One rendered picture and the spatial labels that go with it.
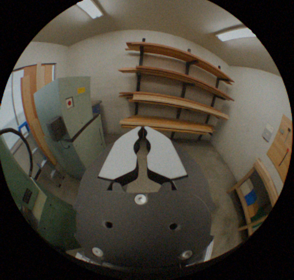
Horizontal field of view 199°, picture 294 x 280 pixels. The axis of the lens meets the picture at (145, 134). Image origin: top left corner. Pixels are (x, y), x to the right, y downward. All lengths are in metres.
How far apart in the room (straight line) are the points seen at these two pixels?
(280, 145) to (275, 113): 0.63
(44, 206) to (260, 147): 3.07
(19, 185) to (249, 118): 3.33
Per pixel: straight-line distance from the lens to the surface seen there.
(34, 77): 2.29
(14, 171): 0.77
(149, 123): 1.57
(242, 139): 2.58
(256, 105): 2.58
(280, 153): 2.43
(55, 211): 0.89
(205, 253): 1.55
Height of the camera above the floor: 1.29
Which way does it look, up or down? 33 degrees down
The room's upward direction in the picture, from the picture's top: 7 degrees clockwise
